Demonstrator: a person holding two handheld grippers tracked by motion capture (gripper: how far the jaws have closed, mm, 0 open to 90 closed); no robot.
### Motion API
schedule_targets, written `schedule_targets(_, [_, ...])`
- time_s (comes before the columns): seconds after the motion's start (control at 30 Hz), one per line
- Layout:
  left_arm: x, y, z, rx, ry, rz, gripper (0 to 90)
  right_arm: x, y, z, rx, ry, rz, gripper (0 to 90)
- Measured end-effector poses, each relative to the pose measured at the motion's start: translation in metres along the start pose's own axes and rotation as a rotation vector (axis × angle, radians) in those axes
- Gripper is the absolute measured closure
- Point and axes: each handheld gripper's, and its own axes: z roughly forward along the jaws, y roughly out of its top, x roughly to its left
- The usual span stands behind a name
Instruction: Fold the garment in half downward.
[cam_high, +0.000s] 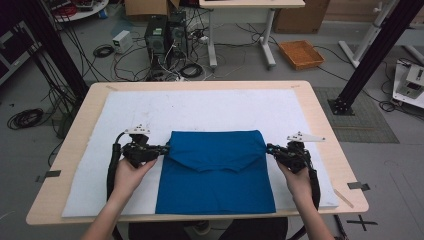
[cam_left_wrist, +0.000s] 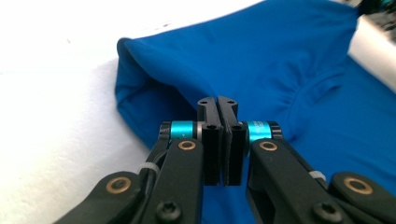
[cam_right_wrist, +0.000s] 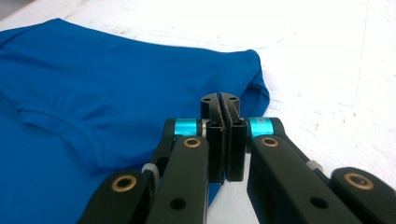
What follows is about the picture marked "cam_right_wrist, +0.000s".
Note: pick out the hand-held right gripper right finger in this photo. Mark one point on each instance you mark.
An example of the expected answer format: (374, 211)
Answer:
(236, 140)

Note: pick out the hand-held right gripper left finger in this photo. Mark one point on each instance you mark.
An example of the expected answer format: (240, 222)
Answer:
(214, 140)

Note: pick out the blue T-shirt with white print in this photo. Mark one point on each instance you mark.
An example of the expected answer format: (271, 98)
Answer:
(109, 93)

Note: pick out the white table mat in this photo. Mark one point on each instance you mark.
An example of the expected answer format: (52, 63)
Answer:
(311, 56)

